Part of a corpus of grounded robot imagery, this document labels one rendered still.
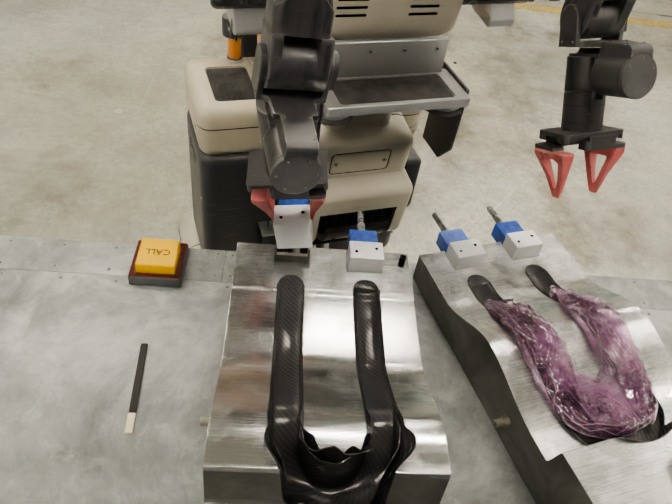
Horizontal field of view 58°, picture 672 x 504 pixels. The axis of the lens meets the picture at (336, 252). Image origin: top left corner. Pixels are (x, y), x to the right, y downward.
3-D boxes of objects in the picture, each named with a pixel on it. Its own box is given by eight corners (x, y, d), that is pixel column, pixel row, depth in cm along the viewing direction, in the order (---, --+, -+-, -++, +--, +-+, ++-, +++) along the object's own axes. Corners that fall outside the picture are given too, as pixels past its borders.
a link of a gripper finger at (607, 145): (620, 195, 92) (628, 133, 89) (581, 201, 90) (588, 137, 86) (589, 185, 98) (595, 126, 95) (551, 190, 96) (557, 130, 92)
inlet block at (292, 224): (281, 180, 95) (277, 156, 90) (313, 180, 94) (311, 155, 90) (277, 248, 87) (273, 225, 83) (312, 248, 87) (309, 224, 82)
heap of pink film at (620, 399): (470, 303, 92) (485, 267, 87) (568, 284, 97) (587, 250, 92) (566, 460, 75) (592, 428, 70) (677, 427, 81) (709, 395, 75)
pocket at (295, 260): (274, 261, 94) (275, 244, 92) (308, 263, 95) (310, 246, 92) (272, 283, 91) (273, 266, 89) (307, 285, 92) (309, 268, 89)
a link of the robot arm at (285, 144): (335, 42, 67) (257, 35, 64) (360, 110, 60) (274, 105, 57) (313, 127, 76) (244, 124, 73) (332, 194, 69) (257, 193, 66)
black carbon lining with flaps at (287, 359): (274, 283, 89) (277, 236, 82) (383, 290, 91) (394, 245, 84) (257, 527, 64) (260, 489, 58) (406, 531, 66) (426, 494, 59)
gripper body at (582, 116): (623, 141, 89) (630, 89, 86) (566, 148, 86) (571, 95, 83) (592, 135, 95) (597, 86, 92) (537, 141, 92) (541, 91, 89)
